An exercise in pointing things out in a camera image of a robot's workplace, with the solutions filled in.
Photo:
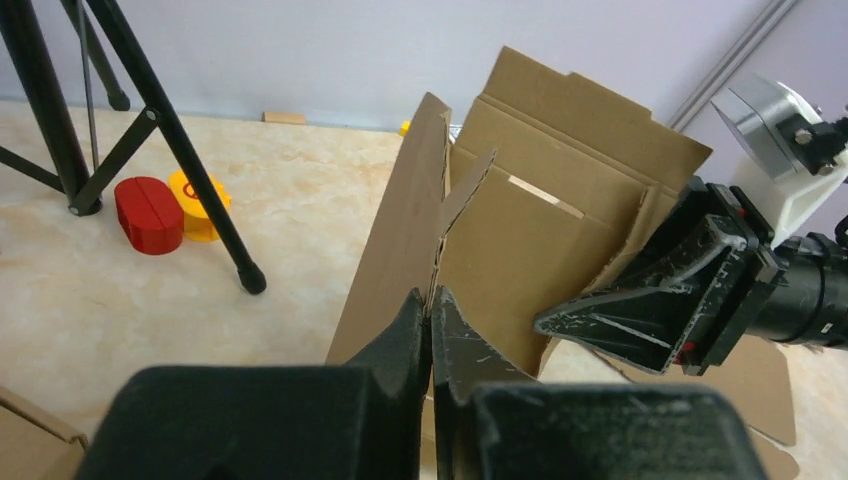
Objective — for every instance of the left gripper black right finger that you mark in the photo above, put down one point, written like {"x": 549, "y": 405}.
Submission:
{"x": 494, "y": 421}

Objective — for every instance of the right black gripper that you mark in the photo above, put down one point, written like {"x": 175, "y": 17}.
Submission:
{"x": 706, "y": 278}

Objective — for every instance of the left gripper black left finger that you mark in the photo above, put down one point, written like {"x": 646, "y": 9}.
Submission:
{"x": 357, "y": 420}

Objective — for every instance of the brown cardboard box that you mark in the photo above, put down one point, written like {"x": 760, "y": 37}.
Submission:
{"x": 552, "y": 186}
{"x": 36, "y": 444}

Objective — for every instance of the folded brown cardboard box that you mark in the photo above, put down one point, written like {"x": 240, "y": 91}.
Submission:
{"x": 36, "y": 444}

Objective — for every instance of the large brown cardboard sheet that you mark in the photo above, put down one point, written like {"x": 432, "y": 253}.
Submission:
{"x": 754, "y": 378}

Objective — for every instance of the yellow round toy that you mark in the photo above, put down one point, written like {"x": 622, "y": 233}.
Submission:
{"x": 197, "y": 224}

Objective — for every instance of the red round toy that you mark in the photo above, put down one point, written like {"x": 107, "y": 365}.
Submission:
{"x": 149, "y": 215}

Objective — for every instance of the small tan wooden block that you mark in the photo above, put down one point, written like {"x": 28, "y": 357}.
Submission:
{"x": 283, "y": 118}

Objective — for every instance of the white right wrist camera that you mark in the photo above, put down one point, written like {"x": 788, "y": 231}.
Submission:
{"x": 798, "y": 159}

